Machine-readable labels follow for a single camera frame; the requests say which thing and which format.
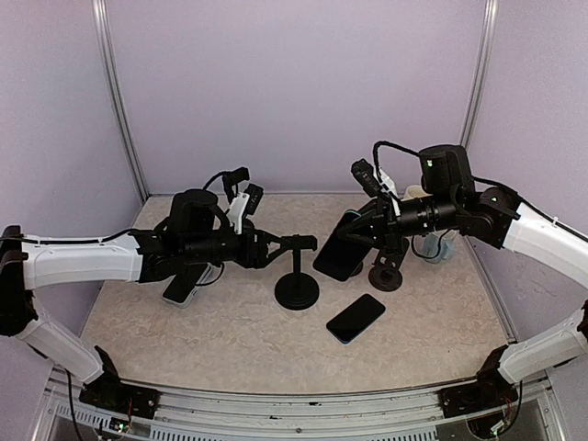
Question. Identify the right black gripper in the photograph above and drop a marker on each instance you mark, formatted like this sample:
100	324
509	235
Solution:
386	231

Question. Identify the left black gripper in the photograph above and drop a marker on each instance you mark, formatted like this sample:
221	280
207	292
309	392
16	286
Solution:
258	258

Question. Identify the black pole phone stand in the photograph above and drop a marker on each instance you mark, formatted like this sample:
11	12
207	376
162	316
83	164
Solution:
296	291
231	181

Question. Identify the teal phone black screen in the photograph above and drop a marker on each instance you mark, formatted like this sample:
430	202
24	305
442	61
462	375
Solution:
337	257

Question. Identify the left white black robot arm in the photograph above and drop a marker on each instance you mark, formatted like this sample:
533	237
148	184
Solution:
196	236

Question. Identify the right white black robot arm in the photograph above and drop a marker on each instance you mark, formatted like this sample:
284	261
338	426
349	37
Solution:
494	214

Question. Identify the black folding stand left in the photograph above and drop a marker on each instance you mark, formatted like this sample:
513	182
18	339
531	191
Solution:
358	270

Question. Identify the black folding stand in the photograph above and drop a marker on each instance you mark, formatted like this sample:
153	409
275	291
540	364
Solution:
385	273
358	270

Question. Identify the black folding stand right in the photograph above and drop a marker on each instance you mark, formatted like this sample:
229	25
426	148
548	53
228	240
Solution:
385	273

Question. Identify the blue phone black screen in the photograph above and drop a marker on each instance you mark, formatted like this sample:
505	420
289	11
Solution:
348	324

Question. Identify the phone in white case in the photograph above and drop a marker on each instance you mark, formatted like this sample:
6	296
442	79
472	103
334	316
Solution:
184	287

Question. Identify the cream ceramic mug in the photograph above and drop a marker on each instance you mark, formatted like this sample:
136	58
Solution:
414	191

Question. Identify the light blue mug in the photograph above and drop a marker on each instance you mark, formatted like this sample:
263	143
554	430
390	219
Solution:
437	247

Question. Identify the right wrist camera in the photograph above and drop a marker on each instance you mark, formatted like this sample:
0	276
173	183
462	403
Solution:
375	183

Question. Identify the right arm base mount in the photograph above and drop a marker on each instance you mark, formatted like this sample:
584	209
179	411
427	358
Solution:
475	397

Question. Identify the front aluminium rail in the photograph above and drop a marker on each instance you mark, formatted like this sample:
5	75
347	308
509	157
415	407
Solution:
406	414

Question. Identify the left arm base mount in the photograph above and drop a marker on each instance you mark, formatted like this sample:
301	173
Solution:
119	397

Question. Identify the right aluminium frame post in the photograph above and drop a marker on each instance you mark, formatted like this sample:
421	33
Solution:
489	22

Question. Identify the aluminium frame post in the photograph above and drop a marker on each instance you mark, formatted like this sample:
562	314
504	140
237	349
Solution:
489	22
99	9

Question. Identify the left aluminium frame post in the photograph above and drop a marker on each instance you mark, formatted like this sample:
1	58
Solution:
99	9

